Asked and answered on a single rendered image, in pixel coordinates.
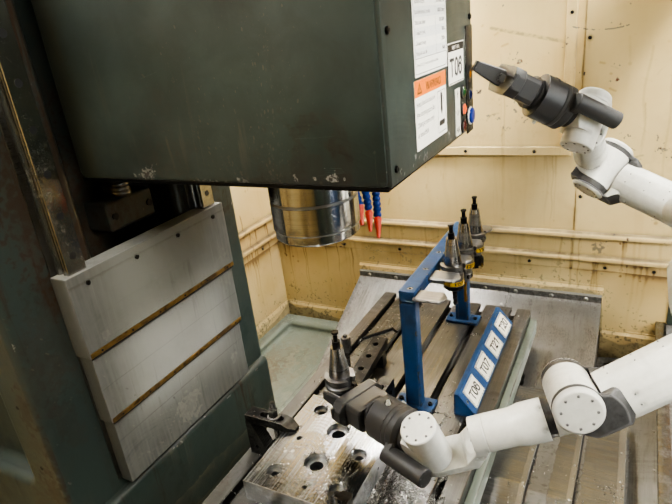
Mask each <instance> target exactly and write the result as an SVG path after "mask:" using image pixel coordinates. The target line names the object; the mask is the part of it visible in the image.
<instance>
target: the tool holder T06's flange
mask: <svg viewBox="0 0 672 504"><path fill-rule="evenodd" d="M349 370H350V376H349V377H348V378H347V379H345V380H342V381H335V380H332V379H330V377H329V373H328V372H325V374H324V378H325V386H326V389H327V390H328V391H329V392H331V393H335V394H343V393H347V392H348V391H349V388H350V387H351V386H353V387H355V385H356V381H355V372H354V370H353V369H352V368H351V367H349Z"/></svg>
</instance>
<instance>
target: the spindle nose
mask: <svg viewBox="0 0 672 504"><path fill-rule="evenodd" d="M267 190H268V196H269V201H270V208H271V215H272V221H273V227H274V230H275V232H276V238H277V239H278V240H279V241H281V242H282V243H284V244H286V245H290V246H295V247H318V246H325V245H330V244H335V243H338V242H341V241H344V240H346V239H348V238H350V237H352V236H353V235H354V234H356V233H357V231H358V230H359V229H360V218H361V217H360V207H359V197H358V191H334V190H309V189H283V188H267Z"/></svg>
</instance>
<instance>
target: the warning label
mask: <svg viewBox="0 0 672 504"><path fill-rule="evenodd" d="M414 101H415V120H416V138H417V152H419V151H420V150H422V149H423V148H424V147H426V146H427V145H429V144H430V143H431V142H433V141H434V140H436V139H437V138H438V137H440V136H441V135H443V134H444V133H445V132H447V109H446V78H445V70H442V71H440V72H437V73H435V74H433V75H430V76H428V77H425V78H423V79H420V80H418V81H415V82H414Z"/></svg>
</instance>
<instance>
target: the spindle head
mask: <svg viewBox="0 0 672 504"><path fill-rule="evenodd" d="M31 3H32V6H33V10H34V13H35V17H36V20H37V24H38V27H39V30H40V34H41V37H42V41H43V44H44V48H45V51H46V54H47V58H48V61H49V65H50V68H51V72H52V75H53V78H54V82H55V85H56V89H57V92H58V96H59V99H60V103H61V106H62V109H63V113H64V116H65V120H66V123H67V127H68V130H69V133H70V137H71V140H72V144H73V147H74V151H75V154H76V157H77V161H78V164H79V168H80V171H81V174H82V175H83V176H84V177H85V178H83V179H84V181H106V182H131V183H156V184H182V185H207V186H233V187H258V188H283V189H309V190H334V191H360V192H385V193H388V192H390V191H391V190H392V189H394V188H395V187H396V186H397V185H399V184H400V183H401V182H403V181H404V180H405V179H406V178H408V177H409V176H410V175H411V174H413V173H414V172H415V171H417V170H418V169H419V168H420V167H422V166H423V165H424V164H425V163H427V162H428V161H429V160H431V159H432V158H433V157H434V156H436V155H437V154H438V153H439V152H441V151H442V150H443V149H444V148H446V147H447V146H448V145H450V144H451V143H452V142H453V141H455V140H456V139H457V138H458V137H460V136H461V135H462V134H464V133H462V131H461V134H460V135H459V136H457V137H456V127H455V89H457V88H459V87H460V89H461V86H462V84H464V85H465V87H466V73H465V26H466V25H471V21H470V19H471V13H470V0H445V8H446V40H447V44H449V43H453V42H456V41H460V40H463V60H464V79H463V80H461V81H459V82H457V83H455V84H453V85H451V86H449V87H448V72H447V66H446V67H443V68H441V69H438V70H436V71H433V72H431V73H428V74H425V75H423V76H420V77H418V78H415V68H414V48H413V29H412V10H411V0H31ZM442 70H445V78H446V109H447V132H445V133H444V134H443V135H441V136H440V137H438V138H437V139H436V140H434V141H433V142H431V143H430V144H429V145H427V146H426V147H424V148H423V149H422V150H420V151H419V152H417V138H416V120H415V101H414V82H415V81H418V80H420V79H423V78H425V77H428V76H430V75H433V74H435V73H437V72H440V71H442Z"/></svg>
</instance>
